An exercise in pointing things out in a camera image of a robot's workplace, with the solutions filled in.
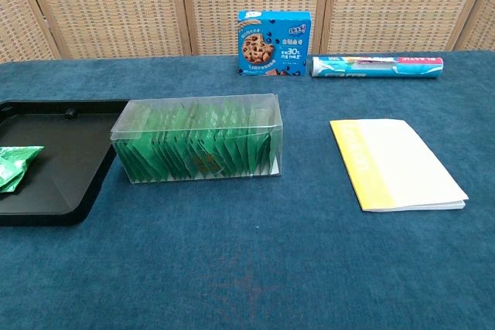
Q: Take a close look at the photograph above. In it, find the clear box of green sachets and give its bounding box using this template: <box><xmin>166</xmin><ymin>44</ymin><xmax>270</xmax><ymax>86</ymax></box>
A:
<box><xmin>110</xmin><ymin>93</ymin><xmax>284</xmax><ymax>185</ymax></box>

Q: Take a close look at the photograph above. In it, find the blue cookie box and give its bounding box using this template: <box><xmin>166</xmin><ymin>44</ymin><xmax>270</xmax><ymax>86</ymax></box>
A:
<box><xmin>237</xmin><ymin>10</ymin><xmax>312</xmax><ymax>77</ymax></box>

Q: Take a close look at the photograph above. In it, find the plastic wrap roll box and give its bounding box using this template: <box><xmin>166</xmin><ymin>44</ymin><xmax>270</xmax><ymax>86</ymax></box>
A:
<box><xmin>311</xmin><ymin>55</ymin><xmax>445</xmax><ymax>79</ymax></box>

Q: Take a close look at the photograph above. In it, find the black plastic tray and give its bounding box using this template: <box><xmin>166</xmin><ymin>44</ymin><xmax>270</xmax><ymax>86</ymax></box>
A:
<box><xmin>0</xmin><ymin>99</ymin><xmax>131</xmax><ymax>227</ymax></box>

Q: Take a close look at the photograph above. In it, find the blue table cloth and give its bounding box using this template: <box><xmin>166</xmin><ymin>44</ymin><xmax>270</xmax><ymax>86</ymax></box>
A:
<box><xmin>0</xmin><ymin>50</ymin><xmax>495</xmax><ymax>330</ymax></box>

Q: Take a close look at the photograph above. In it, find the yellow and white booklet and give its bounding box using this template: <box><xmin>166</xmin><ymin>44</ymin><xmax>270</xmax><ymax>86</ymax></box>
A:
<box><xmin>329</xmin><ymin>118</ymin><xmax>469</xmax><ymax>213</ymax></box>

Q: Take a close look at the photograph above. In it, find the woven folding screen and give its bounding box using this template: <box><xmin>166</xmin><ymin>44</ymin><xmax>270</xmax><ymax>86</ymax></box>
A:
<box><xmin>0</xmin><ymin>0</ymin><xmax>495</xmax><ymax>63</ymax></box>

